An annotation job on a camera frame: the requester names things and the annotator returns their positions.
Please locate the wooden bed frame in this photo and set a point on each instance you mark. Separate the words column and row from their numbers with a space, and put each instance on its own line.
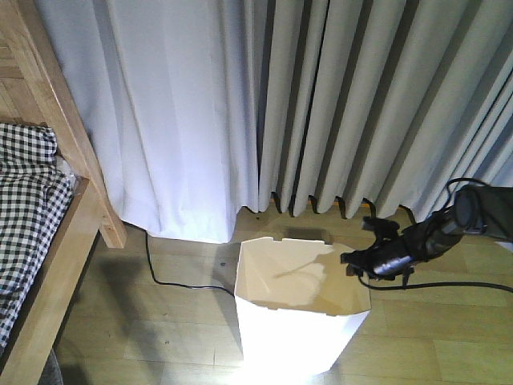
column 34, row 93

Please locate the white pleated curtain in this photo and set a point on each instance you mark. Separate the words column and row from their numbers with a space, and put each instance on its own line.
column 197, row 109

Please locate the black white checkered blanket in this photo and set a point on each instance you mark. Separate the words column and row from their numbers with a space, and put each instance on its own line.
column 35, row 196

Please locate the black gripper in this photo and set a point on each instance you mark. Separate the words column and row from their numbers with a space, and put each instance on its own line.
column 386, row 259

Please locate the white angular trash bin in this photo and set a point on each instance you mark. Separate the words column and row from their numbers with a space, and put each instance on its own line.
column 296, row 308

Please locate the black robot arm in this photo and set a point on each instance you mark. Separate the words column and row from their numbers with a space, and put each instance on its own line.
column 476, row 209

